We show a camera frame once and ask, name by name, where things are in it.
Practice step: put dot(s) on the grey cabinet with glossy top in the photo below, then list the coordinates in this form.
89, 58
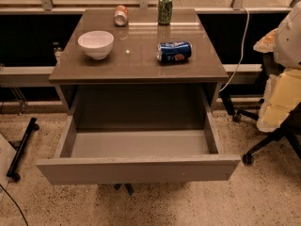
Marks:
133, 57

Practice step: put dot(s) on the open grey top drawer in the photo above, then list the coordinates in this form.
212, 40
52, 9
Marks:
139, 134

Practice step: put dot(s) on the blue pepsi can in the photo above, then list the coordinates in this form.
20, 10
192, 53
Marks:
173, 51

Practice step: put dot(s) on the white ceramic bowl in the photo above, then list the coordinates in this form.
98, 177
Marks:
96, 44

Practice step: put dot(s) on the green soda can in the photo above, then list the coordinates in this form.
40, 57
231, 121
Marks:
164, 11

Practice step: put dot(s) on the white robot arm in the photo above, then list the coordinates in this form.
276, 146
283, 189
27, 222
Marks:
287, 46

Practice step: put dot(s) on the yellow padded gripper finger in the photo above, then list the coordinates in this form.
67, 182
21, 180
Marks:
266, 43
282, 95

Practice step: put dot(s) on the orange white soda can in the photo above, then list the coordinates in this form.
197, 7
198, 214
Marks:
121, 15

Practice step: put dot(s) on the black wheeled stand leg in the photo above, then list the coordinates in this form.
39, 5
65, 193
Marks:
12, 170

